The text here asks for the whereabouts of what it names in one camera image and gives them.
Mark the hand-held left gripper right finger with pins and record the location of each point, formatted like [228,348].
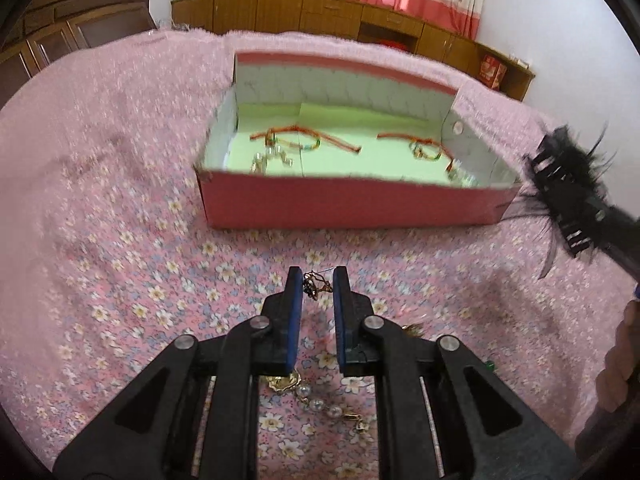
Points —
[341,330]

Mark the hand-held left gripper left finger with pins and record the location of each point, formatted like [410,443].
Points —
[294,330]

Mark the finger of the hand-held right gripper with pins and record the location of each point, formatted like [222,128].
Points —
[625,252]

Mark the small gold charm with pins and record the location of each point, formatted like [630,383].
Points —
[312,285]

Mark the black feather hair bow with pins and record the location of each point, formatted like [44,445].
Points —
[565,195]

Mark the pink cardboard box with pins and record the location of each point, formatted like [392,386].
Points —
[350,200]

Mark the person's right hand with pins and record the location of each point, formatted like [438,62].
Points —
[622,360]

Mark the pink hair clip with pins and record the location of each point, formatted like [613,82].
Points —
[411,331]

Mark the small green bead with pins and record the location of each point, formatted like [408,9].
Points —
[490,365]

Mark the red gift box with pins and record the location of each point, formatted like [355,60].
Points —
[492,71]

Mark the red folded cloth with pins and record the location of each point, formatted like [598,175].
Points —
[389,43]

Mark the long wooden cabinet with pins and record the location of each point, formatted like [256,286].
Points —
[280,12]

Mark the wooden headboard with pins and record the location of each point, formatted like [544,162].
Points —
[65,25]

